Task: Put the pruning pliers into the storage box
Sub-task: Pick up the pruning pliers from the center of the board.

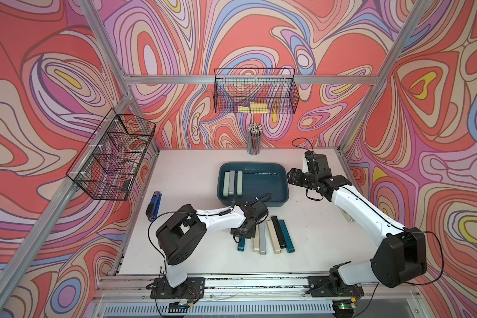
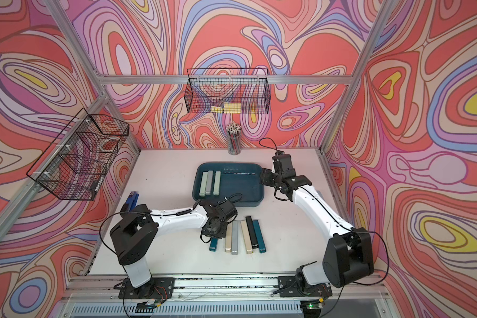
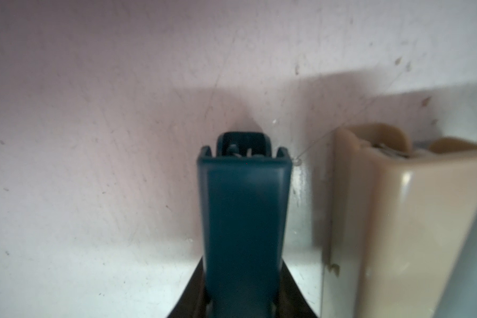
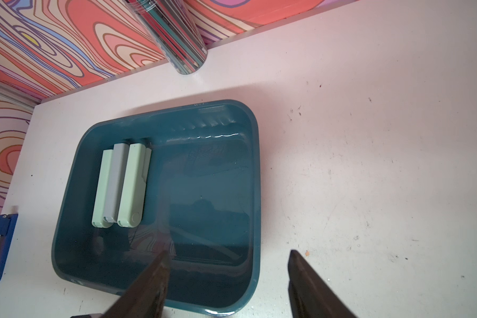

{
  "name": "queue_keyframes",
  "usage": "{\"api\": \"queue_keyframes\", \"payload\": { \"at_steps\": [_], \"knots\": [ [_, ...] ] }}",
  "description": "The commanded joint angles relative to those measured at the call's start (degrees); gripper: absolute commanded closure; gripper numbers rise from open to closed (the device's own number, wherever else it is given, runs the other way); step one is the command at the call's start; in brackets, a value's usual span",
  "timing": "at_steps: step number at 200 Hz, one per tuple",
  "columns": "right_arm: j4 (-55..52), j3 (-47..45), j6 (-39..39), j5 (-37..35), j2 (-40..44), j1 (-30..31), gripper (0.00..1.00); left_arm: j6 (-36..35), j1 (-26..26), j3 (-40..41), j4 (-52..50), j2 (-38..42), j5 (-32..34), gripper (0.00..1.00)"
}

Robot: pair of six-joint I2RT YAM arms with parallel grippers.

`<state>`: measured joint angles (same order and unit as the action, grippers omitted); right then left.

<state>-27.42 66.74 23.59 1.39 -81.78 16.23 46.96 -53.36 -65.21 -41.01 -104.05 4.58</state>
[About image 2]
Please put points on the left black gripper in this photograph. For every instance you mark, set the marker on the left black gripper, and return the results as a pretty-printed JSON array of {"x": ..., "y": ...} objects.
[{"x": 207, "y": 233}]

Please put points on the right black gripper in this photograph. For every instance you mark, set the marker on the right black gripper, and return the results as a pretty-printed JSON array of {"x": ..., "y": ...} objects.
[{"x": 265, "y": 173}]

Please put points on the dark teal bar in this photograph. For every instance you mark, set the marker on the dark teal bar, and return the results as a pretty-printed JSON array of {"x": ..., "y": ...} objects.
[{"x": 213, "y": 244}]

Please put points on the beige bar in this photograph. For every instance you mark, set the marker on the beige bar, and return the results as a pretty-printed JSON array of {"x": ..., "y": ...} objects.
[{"x": 228, "y": 238}]

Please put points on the grey bar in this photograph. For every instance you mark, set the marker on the grey bar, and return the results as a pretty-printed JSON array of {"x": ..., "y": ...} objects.
[
  {"x": 209, "y": 182},
  {"x": 234, "y": 238}
]

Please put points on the light green bar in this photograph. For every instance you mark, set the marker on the light green bar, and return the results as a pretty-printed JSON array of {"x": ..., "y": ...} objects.
[{"x": 217, "y": 182}]

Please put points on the teal plastic storage box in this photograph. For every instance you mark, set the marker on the teal plastic storage box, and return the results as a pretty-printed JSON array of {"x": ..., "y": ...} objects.
[{"x": 236, "y": 177}]

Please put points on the pale green bar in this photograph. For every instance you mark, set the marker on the pale green bar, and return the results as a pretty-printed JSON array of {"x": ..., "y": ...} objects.
[{"x": 203, "y": 184}]

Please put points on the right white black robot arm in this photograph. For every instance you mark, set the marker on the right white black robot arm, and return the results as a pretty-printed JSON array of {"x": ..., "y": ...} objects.
[{"x": 348, "y": 254}]

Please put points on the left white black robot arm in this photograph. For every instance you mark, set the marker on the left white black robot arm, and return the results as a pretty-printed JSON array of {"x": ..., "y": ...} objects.
[{"x": 133, "y": 235}]

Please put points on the tan bar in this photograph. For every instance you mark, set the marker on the tan bar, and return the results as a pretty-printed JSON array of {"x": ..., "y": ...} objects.
[{"x": 246, "y": 237}]

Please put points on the grey block at right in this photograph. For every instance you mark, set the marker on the grey block at right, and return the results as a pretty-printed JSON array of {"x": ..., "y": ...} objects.
[{"x": 320, "y": 194}]

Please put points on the black bar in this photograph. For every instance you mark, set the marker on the black bar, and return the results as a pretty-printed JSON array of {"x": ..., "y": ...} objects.
[{"x": 252, "y": 234}]

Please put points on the teal bar right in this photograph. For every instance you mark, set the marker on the teal bar right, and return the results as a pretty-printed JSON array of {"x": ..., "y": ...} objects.
[{"x": 259, "y": 236}]

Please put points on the clear cup of pencils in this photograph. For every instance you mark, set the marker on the clear cup of pencils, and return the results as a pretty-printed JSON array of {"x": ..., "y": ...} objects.
[{"x": 234, "y": 134}]

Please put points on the yellow sticky notes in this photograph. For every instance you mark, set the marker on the yellow sticky notes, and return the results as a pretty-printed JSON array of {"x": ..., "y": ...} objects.
[{"x": 227, "y": 108}]

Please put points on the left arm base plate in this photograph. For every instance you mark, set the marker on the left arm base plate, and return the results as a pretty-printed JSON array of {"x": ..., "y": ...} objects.
[{"x": 155, "y": 288}]

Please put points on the back black wire basket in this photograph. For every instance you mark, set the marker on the back black wire basket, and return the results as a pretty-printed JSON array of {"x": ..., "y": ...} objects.
[{"x": 207, "y": 87}]

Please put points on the black wire basket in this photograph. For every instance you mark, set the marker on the black wire basket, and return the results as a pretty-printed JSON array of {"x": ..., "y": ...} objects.
[
  {"x": 75, "y": 164},
  {"x": 207, "y": 87}
]

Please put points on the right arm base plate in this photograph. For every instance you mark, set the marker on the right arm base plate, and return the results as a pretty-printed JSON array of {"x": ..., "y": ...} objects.
[{"x": 295, "y": 286}]

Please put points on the aluminium front rail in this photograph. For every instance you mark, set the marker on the aluminium front rail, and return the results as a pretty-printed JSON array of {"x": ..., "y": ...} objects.
[{"x": 223, "y": 295}]

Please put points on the left black wire basket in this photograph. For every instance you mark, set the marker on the left black wire basket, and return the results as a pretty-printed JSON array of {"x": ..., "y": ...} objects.
[{"x": 75, "y": 164}]

